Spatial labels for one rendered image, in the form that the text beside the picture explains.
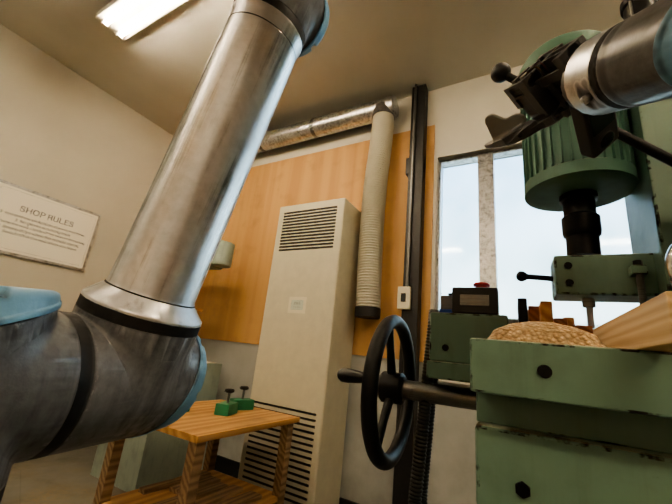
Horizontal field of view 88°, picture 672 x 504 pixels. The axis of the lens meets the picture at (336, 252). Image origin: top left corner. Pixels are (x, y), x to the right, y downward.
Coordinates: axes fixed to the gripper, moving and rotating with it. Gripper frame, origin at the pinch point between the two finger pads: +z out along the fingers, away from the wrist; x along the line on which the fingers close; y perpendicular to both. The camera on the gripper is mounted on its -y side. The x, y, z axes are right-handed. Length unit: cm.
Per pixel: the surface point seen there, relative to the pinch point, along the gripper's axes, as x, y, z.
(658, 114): -14.5, -14.2, -5.2
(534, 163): 1.7, -9.0, 2.6
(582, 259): 10.3, -23.4, -8.3
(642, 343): 21.2, -15.3, -35.4
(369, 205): 26, -12, 156
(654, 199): -2.4, -21.5, -11.1
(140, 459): 217, -19, 103
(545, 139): -2.1, -6.6, 1.8
